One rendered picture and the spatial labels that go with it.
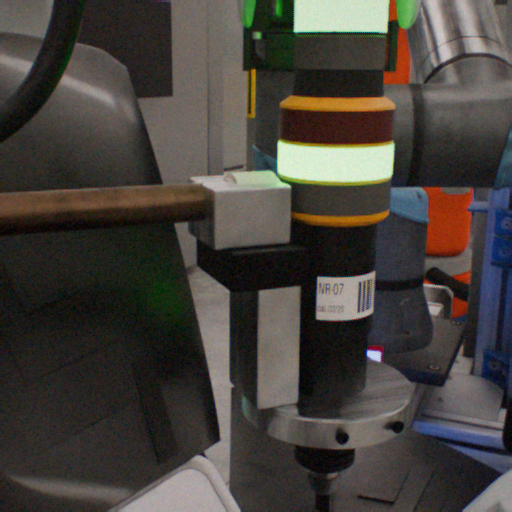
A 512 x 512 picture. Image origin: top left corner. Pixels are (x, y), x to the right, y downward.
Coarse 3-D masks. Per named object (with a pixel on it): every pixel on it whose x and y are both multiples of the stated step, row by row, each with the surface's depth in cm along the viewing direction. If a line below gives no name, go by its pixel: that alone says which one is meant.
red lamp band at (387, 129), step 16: (288, 112) 28; (304, 112) 28; (320, 112) 27; (336, 112) 27; (352, 112) 27; (368, 112) 27; (384, 112) 28; (288, 128) 28; (304, 128) 28; (320, 128) 27; (336, 128) 27; (352, 128) 27; (368, 128) 27; (384, 128) 28
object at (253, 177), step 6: (228, 174) 28; (234, 174) 28; (240, 174) 28; (246, 174) 28; (252, 174) 28; (258, 174) 28; (264, 174) 28; (270, 174) 28; (222, 180) 28; (228, 180) 28; (234, 180) 28; (240, 180) 28; (246, 180) 28; (252, 180) 28; (258, 180) 28; (264, 180) 28; (270, 180) 28; (276, 180) 28
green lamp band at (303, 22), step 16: (304, 0) 27; (320, 0) 27; (336, 0) 27; (352, 0) 27; (368, 0) 27; (384, 0) 27; (304, 16) 28; (320, 16) 27; (336, 16) 27; (352, 16) 27; (368, 16) 27; (384, 16) 28
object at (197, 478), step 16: (192, 464) 30; (208, 464) 30; (160, 480) 30; (176, 480) 30; (192, 480) 30; (208, 480) 30; (144, 496) 29; (160, 496) 30; (176, 496) 30; (192, 496) 30; (208, 496) 30; (224, 496) 30
